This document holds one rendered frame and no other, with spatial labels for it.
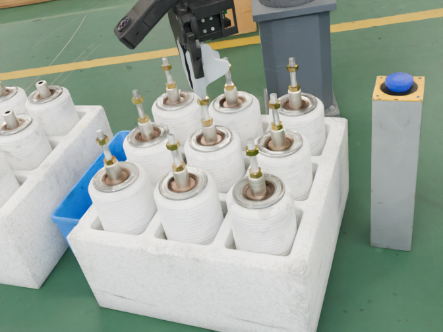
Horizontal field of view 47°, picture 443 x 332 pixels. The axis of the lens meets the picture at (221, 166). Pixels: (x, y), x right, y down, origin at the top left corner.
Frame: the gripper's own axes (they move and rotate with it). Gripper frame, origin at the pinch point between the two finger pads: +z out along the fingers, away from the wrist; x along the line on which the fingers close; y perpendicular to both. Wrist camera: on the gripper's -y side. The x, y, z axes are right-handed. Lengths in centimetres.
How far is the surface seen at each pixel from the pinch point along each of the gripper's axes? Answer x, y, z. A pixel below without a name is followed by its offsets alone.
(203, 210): -13.5, -5.8, 11.8
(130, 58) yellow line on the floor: 104, 2, 34
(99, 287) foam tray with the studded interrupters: -3.8, -25.0, 28.4
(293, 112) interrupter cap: -1.0, 15.5, 9.1
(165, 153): 3.2, -6.8, 11.3
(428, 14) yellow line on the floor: 65, 97, 34
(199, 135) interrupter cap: 1.9, -0.6, 9.1
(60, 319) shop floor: -1.5, -33.9, 34.5
